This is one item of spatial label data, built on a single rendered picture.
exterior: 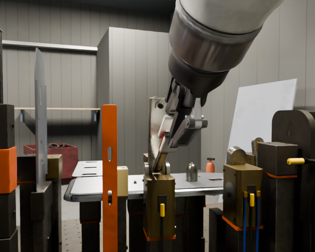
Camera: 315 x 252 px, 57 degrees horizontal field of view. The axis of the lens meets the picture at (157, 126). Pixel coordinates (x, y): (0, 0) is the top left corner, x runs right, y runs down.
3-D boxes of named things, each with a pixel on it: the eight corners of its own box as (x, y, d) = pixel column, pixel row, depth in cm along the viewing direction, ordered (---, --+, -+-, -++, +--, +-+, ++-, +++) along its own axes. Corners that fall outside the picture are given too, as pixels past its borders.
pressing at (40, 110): (47, 181, 79) (46, 55, 78) (38, 192, 68) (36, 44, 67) (45, 181, 79) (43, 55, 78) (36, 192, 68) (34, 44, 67)
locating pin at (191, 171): (195, 184, 82) (195, 161, 82) (199, 187, 79) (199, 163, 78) (184, 185, 81) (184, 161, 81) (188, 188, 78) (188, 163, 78)
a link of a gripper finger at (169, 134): (206, 82, 39) (208, 90, 38) (187, 133, 47) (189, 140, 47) (178, 82, 38) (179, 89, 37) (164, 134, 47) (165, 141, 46)
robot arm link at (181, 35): (252, -20, 32) (231, 24, 37) (171, -28, 30) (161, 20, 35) (278, 38, 27) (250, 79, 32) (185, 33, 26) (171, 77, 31)
